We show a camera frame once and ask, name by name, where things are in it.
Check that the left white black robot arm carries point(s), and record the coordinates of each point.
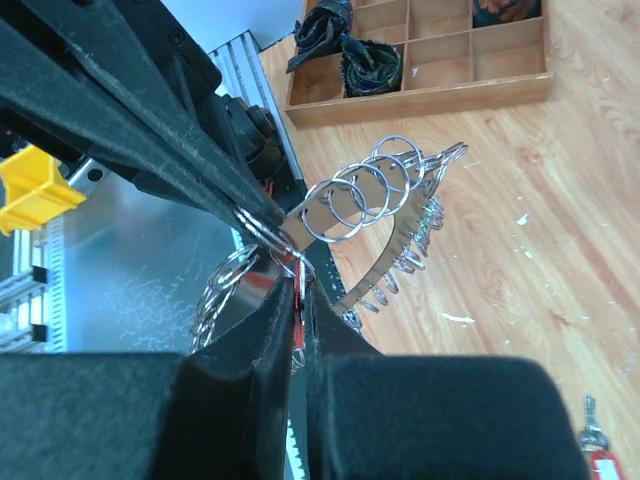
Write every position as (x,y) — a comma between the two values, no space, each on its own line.
(51,96)

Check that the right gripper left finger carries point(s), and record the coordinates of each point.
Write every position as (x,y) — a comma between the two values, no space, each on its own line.
(220,413)

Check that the yellow plastic bin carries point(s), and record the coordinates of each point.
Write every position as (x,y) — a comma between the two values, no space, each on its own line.
(35,191)

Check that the dark bundle in tray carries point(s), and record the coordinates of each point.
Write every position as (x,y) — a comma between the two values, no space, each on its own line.
(369,67)
(320,33)

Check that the metal disc with keyrings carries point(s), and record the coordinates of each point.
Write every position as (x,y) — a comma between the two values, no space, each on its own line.
(395,181)

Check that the wooden compartment tray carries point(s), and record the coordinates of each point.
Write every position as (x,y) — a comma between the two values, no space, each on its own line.
(448,65)

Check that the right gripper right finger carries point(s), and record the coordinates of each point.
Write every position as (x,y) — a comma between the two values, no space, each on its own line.
(436,417)

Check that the blue yellow patterned cloth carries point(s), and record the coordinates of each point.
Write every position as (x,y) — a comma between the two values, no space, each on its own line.
(495,12)

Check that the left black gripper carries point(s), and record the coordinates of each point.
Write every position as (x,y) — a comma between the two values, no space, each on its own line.
(165,45)

